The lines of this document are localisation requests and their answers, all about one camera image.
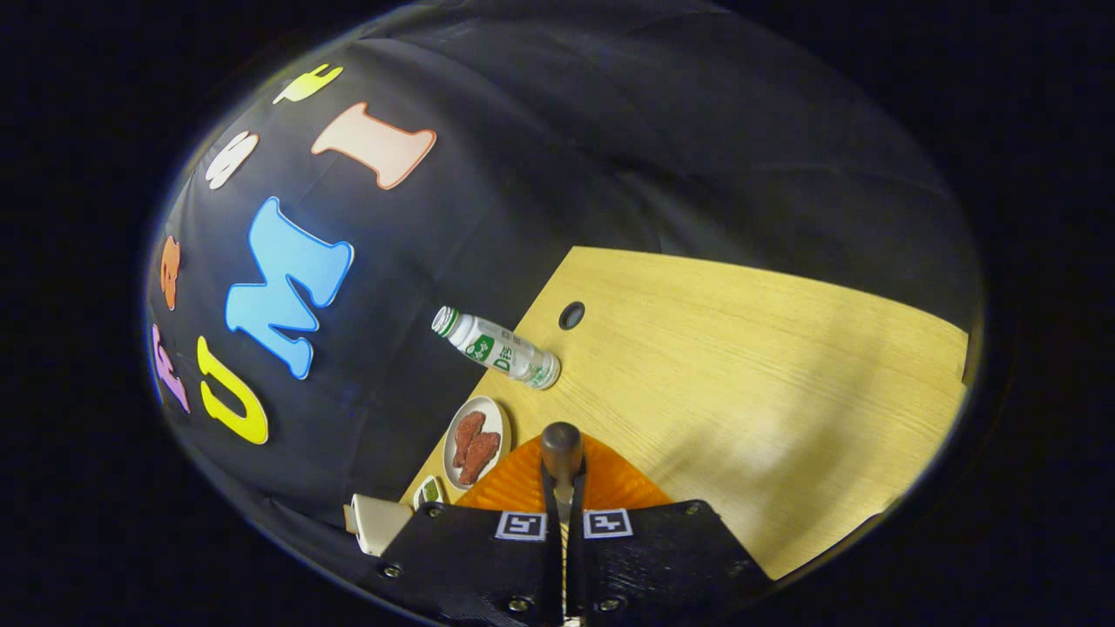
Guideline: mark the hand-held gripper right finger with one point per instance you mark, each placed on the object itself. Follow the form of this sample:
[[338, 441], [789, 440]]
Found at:
[[577, 566]]

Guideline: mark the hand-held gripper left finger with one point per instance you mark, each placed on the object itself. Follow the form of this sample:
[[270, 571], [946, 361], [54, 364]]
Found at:
[[551, 566]]

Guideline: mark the white divided sauce dish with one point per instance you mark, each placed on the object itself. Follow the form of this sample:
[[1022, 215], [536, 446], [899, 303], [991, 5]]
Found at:
[[429, 492]]

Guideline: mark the grey plate with meat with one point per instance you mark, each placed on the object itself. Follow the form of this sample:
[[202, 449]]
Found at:
[[496, 418]]

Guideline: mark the reddish brown meat piece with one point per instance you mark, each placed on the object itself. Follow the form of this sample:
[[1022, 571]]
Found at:
[[468, 433], [481, 453]]

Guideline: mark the white toaster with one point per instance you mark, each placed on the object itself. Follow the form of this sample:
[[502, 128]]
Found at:
[[379, 522]]

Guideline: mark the toast slice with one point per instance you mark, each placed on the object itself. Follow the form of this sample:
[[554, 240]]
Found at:
[[350, 519]]

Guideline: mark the white green drink bottle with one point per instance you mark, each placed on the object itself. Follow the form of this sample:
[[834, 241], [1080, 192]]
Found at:
[[501, 348]]

